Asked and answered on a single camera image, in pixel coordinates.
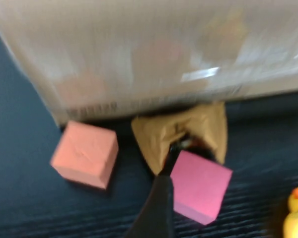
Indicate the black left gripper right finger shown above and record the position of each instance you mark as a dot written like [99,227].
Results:
[171,210]

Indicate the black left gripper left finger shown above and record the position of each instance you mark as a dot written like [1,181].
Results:
[151,213]

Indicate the gold foil snack wrapper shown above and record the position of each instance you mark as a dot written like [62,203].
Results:
[154,138]

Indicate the magenta foam cube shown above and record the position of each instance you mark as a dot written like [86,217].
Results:
[198,183]

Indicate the orange foam cube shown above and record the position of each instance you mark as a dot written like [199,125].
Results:
[84,156]

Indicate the yellow rubber duck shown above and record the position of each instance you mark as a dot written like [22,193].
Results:
[296,213]

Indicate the cardboard box marked F2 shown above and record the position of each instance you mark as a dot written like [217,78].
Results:
[114,49]

